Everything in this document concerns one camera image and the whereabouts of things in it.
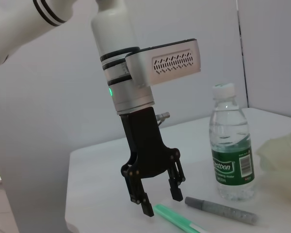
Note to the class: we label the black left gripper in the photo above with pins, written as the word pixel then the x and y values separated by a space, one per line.
pixel 148 150

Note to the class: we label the clear water bottle green label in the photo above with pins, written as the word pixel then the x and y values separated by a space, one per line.
pixel 232 145

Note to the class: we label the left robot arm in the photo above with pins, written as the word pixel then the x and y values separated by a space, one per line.
pixel 116 36

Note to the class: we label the green pen white clip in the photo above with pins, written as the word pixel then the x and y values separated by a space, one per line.
pixel 174 218

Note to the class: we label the grey glitter marker pen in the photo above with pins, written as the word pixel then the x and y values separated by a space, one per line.
pixel 220 210

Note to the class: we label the pale green glass fruit plate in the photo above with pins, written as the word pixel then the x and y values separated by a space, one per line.
pixel 281 150

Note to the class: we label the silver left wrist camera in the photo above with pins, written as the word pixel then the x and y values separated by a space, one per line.
pixel 174 63

